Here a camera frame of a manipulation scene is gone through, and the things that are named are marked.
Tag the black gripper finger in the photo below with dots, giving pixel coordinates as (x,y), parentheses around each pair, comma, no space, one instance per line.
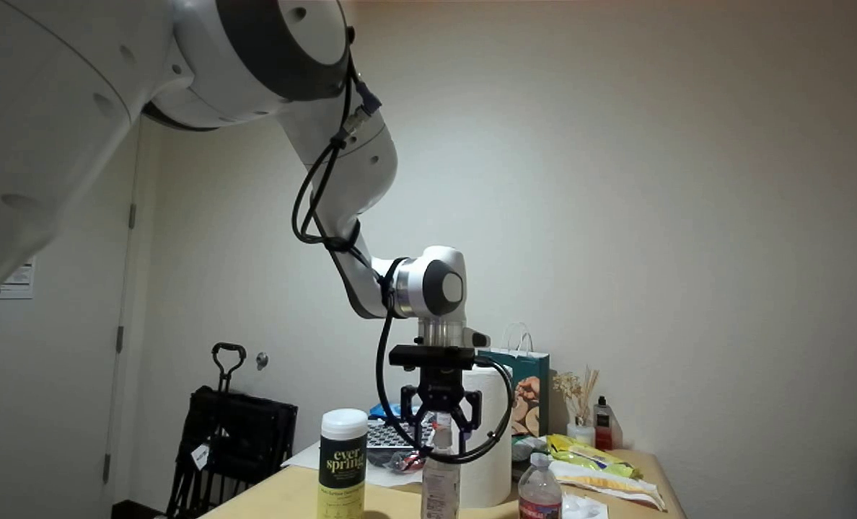
(463,426)
(418,426)

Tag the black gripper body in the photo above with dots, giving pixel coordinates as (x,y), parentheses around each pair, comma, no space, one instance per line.
(439,395)

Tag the small clear white-capped bottle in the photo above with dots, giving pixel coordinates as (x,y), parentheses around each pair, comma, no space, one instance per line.
(439,487)

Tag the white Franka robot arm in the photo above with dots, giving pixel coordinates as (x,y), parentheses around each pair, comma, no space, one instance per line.
(62,118)

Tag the yellow ever spring bottle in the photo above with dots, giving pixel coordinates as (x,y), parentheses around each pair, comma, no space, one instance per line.
(340,465)

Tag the red-label clear water bottle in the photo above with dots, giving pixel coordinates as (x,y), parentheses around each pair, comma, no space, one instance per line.
(541,493)

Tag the small red bottle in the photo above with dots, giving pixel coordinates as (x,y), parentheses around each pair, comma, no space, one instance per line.
(603,429)

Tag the grey keyboard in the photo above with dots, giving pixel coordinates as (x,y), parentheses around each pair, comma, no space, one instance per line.
(388,444)

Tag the blue snack packet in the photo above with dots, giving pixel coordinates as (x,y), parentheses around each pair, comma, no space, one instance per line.
(382,413)

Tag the white paper towel roll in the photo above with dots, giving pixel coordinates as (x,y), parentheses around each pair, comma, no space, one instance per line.
(495,481)

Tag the green paper gift bag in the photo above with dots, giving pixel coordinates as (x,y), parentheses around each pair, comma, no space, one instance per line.
(531,392)

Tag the reed diffuser jar with sticks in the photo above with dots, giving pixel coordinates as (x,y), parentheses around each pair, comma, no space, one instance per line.
(577,409)

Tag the yellow plastic packet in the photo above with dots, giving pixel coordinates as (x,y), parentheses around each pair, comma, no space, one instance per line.
(587,458)

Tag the wrapped plastic cutlery packet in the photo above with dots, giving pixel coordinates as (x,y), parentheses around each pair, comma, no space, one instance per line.
(583,510)

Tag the beige plastic bag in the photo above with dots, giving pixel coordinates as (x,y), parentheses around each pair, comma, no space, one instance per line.
(615,490)

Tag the black folding crate cart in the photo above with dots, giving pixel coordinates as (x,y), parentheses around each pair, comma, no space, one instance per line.
(229,448)

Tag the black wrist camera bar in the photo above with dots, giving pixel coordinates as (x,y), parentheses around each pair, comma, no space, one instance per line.
(437,356)

